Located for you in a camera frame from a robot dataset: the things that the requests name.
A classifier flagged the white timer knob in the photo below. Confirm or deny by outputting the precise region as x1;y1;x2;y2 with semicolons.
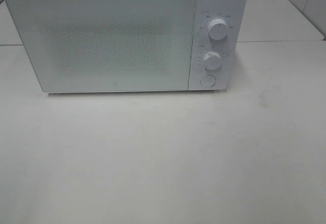
203;51;222;70

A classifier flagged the round white door button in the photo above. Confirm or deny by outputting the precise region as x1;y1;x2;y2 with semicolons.
200;75;216;88

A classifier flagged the white microwave oven body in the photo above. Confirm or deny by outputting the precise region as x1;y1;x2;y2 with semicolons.
6;0;248;98

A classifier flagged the upper white power knob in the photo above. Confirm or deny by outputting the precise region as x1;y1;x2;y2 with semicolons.
208;18;229;41

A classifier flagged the white microwave door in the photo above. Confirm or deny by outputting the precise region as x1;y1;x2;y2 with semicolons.
6;0;196;93

